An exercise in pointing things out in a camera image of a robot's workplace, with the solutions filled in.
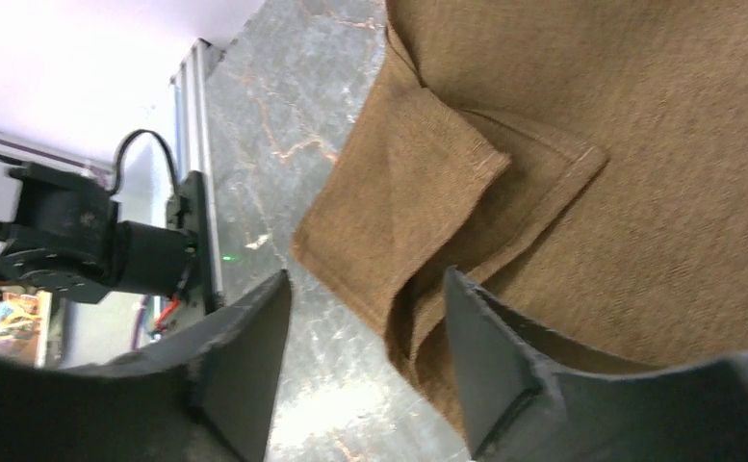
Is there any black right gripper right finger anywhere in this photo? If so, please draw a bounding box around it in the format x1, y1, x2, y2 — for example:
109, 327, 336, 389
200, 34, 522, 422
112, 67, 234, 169
444, 269, 748, 461

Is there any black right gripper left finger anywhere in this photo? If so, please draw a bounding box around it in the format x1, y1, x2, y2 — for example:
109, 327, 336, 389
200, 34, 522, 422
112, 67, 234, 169
0, 270, 292, 461

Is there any brown cloth napkin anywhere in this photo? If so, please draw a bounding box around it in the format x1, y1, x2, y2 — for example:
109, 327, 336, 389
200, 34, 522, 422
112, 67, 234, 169
291, 1, 748, 429

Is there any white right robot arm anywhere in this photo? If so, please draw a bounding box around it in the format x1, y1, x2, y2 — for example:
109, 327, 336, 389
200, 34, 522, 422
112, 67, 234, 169
0, 163, 748, 461

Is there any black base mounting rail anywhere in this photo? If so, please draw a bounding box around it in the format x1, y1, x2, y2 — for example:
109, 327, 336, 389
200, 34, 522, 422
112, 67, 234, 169
160, 170, 220, 334

